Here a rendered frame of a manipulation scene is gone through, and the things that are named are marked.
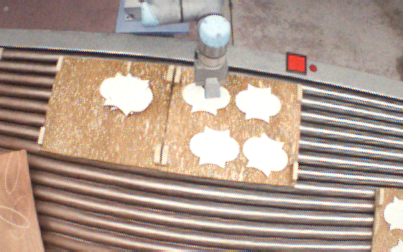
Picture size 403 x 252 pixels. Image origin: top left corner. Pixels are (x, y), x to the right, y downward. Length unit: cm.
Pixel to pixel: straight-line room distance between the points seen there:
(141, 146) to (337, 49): 171
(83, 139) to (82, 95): 15
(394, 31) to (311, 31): 66
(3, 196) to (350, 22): 241
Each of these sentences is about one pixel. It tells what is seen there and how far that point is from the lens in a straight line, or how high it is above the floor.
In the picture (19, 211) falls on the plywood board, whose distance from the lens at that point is 150.
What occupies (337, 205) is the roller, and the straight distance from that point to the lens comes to 164.
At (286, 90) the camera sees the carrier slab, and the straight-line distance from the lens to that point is 172.
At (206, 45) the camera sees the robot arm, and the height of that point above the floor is 129.
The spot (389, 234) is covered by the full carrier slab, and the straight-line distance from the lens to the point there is 167.
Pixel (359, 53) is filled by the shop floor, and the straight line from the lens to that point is 308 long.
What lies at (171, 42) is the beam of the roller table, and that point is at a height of 92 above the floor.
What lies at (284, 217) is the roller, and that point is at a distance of 158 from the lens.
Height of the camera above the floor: 242
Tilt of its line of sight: 66 degrees down
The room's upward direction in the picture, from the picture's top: 8 degrees clockwise
